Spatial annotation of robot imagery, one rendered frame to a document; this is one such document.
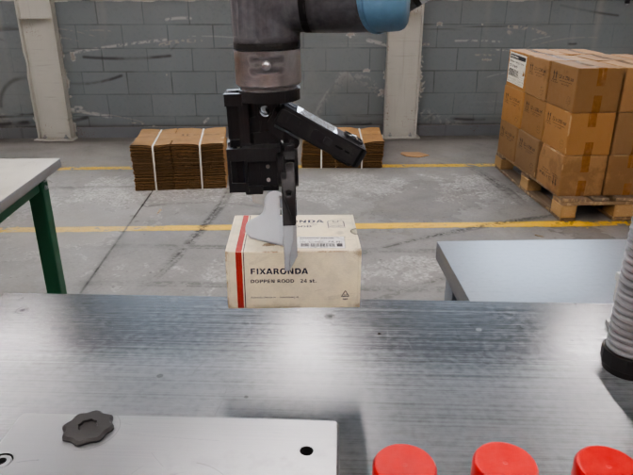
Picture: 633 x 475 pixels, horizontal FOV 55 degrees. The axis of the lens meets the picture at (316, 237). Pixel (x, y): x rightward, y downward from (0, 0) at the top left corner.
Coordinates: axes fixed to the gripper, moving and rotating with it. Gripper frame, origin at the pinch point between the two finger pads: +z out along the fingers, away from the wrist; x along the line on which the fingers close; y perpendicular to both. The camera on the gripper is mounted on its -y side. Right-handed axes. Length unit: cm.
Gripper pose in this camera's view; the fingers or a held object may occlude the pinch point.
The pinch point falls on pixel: (294, 246)
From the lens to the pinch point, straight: 77.6
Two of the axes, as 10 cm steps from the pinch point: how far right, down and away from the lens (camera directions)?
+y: -10.0, 0.3, -0.2
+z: 0.2, 9.2, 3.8
